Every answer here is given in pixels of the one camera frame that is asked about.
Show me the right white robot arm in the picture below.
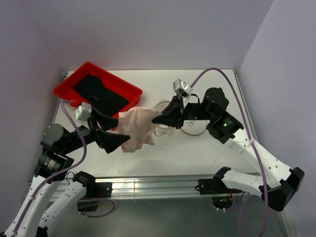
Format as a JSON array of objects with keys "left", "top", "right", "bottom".
[{"left": 152, "top": 87, "right": 305, "bottom": 211}]

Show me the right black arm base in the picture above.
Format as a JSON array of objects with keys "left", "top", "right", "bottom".
[{"left": 195, "top": 178, "right": 244, "bottom": 212}]

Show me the red plastic tray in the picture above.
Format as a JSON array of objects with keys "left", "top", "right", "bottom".
[{"left": 53, "top": 62, "right": 143, "bottom": 119}]

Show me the black cloth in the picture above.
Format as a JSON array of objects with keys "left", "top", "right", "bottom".
[{"left": 74, "top": 74, "right": 129, "bottom": 117}]

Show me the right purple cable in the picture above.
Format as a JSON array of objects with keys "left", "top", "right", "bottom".
[{"left": 191, "top": 68, "right": 269, "bottom": 237}]

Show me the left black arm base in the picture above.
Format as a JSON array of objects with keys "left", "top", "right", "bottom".
[{"left": 77, "top": 182, "right": 116, "bottom": 218}]

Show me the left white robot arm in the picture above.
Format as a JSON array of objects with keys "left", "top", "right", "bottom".
[{"left": 1, "top": 114, "right": 130, "bottom": 237}]

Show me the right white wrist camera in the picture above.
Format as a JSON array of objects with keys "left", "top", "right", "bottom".
[{"left": 173, "top": 79, "right": 193, "bottom": 98}]

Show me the aluminium mounting rail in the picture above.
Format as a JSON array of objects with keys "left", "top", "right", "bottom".
[{"left": 23, "top": 172, "right": 283, "bottom": 202}]

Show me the white mesh laundry bag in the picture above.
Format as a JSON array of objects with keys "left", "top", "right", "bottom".
[{"left": 154, "top": 99, "right": 207, "bottom": 136}]

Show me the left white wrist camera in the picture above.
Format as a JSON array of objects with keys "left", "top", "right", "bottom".
[{"left": 75, "top": 102, "right": 92, "bottom": 122}]

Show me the pink beige bra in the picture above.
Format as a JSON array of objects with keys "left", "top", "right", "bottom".
[{"left": 118, "top": 107, "right": 172, "bottom": 153}]

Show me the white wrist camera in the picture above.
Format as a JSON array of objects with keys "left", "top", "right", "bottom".
[
  {"left": 75, "top": 102, "right": 92, "bottom": 122},
  {"left": 173, "top": 79, "right": 193, "bottom": 98}
]

